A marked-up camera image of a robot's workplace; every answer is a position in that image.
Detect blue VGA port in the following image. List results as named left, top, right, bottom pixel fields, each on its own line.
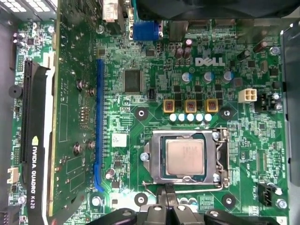
left=128, top=20, right=164, bottom=41

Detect silver CPU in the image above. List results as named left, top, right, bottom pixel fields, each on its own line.
left=160, top=135, right=212, bottom=181

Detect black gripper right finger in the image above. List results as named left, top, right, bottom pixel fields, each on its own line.
left=165, top=184, right=279, bottom=225

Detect blue expansion slot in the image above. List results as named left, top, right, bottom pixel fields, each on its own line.
left=93, top=58, right=105, bottom=192

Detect metal socket cover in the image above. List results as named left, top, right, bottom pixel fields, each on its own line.
left=142, top=128, right=230, bottom=188

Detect black round buzzer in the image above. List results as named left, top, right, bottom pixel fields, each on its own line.
left=8, top=84, right=23, bottom=99

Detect black graphics card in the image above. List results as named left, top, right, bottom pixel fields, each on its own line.
left=22, top=0, right=100, bottom=225

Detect gold square inductor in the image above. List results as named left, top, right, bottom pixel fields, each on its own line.
left=163, top=99, right=175, bottom=113
left=205, top=99, right=219, bottom=113
left=184, top=99, right=197, bottom=113

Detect black case fan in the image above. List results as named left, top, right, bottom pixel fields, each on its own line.
left=135, top=0, right=300, bottom=21

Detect black square chip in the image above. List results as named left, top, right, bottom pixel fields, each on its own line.
left=123, top=69, right=142, bottom=94

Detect black expansion slot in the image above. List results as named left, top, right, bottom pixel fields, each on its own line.
left=20, top=58, right=33, bottom=165

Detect silver display port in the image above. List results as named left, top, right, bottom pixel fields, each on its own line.
left=214, top=18, right=236, bottom=28
left=188, top=20, right=211, bottom=31

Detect black PC case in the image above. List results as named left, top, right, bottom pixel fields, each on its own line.
left=0, top=0, right=300, bottom=225

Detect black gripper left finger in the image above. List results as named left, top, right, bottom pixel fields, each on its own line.
left=85, top=184, right=168, bottom=225

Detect white four-pin power socket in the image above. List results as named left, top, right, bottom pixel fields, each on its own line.
left=238, top=88, right=257, bottom=104

